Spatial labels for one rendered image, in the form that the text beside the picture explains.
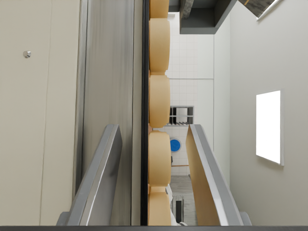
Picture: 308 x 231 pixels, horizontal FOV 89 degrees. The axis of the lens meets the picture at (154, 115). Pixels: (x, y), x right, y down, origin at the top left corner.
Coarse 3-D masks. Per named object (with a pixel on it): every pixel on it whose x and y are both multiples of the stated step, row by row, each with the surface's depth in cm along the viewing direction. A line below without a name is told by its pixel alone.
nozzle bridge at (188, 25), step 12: (180, 0) 67; (192, 0) 56; (204, 0) 62; (216, 0) 62; (228, 0) 53; (180, 12) 68; (192, 12) 66; (204, 12) 66; (216, 12) 63; (228, 12) 56; (180, 24) 67; (192, 24) 65; (204, 24) 65; (216, 24) 63
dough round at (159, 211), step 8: (152, 192) 15; (160, 192) 15; (152, 200) 14; (160, 200) 14; (168, 200) 14; (152, 208) 13; (160, 208) 13; (168, 208) 13; (152, 216) 13; (160, 216) 13; (168, 216) 13; (152, 224) 12; (160, 224) 12; (168, 224) 12
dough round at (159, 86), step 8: (152, 80) 14; (160, 80) 14; (168, 80) 14; (152, 88) 14; (160, 88) 14; (168, 88) 14; (152, 96) 13; (160, 96) 13; (168, 96) 14; (152, 104) 13; (160, 104) 13; (168, 104) 14; (152, 112) 14; (160, 112) 14; (168, 112) 14; (152, 120) 14; (160, 120) 14; (168, 120) 15
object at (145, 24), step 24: (144, 0) 12; (144, 24) 12; (144, 48) 12; (144, 72) 11; (144, 96) 11; (144, 120) 11; (144, 144) 11; (144, 168) 11; (144, 192) 11; (144, 216) 10
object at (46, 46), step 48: (0, 0) 15; (48, 0) 15; (0, 48) 15; (48, 48) 15; (0, 96) 14; (48, 96) 15; (0, 144) 14; (48, 144) 14; (0, 192) 14; (48, 192) 14
